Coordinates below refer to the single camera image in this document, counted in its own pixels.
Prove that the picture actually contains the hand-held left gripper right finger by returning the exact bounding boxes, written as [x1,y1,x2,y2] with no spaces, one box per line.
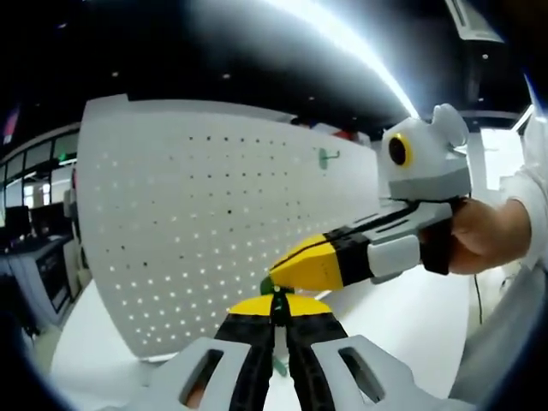
[280,293,433,411]

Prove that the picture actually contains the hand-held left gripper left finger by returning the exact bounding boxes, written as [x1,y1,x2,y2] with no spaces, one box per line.
[140,293,275,411]

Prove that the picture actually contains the green hook assembly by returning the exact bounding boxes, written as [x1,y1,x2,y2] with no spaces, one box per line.
[259,276,296,378]
[315,146,342,170]

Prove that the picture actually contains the white perforated mounting plate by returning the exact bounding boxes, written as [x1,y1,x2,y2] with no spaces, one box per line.
[76,94,380,360]

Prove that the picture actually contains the person's right hand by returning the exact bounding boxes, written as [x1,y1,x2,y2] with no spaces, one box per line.
[449,197,534,276]

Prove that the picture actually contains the ceiling air vent unit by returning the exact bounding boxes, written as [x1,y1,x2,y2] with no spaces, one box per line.
[444,0,504,44]

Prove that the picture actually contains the ceiling light strip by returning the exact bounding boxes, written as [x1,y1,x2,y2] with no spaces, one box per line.
[183,0,429,125]

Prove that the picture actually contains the pale grey bulky object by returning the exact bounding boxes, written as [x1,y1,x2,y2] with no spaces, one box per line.
[449,256,548,406]

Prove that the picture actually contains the dark computer monitor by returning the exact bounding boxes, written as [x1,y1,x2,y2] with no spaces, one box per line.
[3,205,33,241]

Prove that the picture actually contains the black framed glass partition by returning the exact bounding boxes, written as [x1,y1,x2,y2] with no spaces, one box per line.
[0,128,80,207]

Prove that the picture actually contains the thin black cable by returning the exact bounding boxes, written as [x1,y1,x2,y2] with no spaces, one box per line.
[472,273,485,326]

